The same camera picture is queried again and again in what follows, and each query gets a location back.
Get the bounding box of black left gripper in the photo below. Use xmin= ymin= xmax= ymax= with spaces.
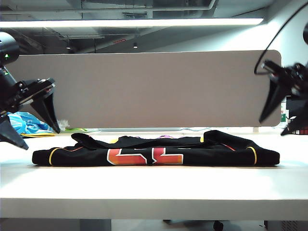
xmin=0 ymin=77 xmax=61 ymax=151

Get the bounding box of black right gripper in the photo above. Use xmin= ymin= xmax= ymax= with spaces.
xmin=258 ymin=59 xmax=308 ymax=136

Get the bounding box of black basketball jersey number 35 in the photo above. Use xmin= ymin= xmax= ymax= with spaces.
xmin=32 ymin=129 xmax=281 ymax=167

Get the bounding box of blue patterned cloth yellow trim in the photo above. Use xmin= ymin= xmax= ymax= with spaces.
xmin=6 ymin=111 xmax=56 ymax=138

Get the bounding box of black office chair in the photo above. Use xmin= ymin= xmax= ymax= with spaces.
xmin=285 ymin=95 xmax=306 ymax=119

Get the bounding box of white bottle green label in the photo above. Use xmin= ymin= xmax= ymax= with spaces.
xmin=280 ymin=96 xmax=288 ymax=128

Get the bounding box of Rubik's cube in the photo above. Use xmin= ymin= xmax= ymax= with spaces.
xmin=287 ymin=116 xmax=308 ymax=136

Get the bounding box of grey desk divider panel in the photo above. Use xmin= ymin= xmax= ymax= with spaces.
xmin=9 ymin=50 xmax=282 ymax=129

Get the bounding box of long ceiling light strip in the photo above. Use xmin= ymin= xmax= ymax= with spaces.
xmin=0 ymin=18 xmax=265 ymax=28

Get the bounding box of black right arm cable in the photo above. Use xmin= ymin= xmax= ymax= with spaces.
xmin=253 ymin=1 xmax=308 ymax=76

